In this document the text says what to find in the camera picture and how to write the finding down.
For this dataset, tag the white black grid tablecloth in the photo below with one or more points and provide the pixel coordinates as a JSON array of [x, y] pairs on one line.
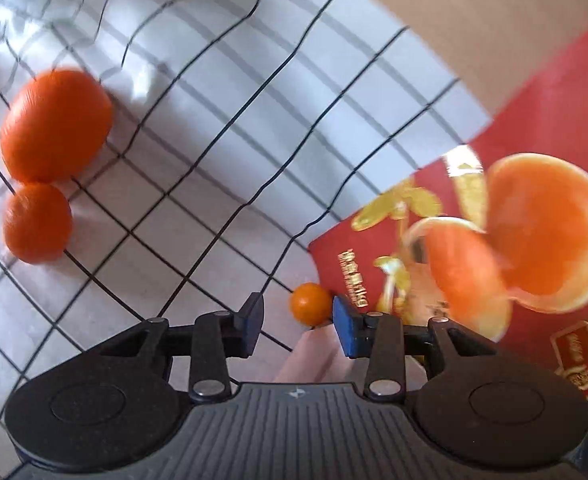
[[243, 130]]

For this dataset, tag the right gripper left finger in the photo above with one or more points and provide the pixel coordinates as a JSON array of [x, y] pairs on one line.
[[218, 336]]

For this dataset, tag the small yellow-orange mandarin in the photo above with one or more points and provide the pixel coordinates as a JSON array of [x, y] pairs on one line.
[[311, 304]]

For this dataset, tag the large orange at back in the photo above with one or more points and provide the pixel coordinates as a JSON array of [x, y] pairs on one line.
[[55, 126]]

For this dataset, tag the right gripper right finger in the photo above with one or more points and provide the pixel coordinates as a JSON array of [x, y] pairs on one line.
[[377, 337]]

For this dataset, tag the small mandarin at back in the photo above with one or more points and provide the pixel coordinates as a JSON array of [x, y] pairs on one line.
[[37, 223]]

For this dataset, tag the red egg gift bag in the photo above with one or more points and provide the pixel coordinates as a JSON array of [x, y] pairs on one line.
[[493, 234]]

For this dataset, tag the pink cardboard box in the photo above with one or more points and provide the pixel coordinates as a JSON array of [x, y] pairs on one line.
[[319, 358]]

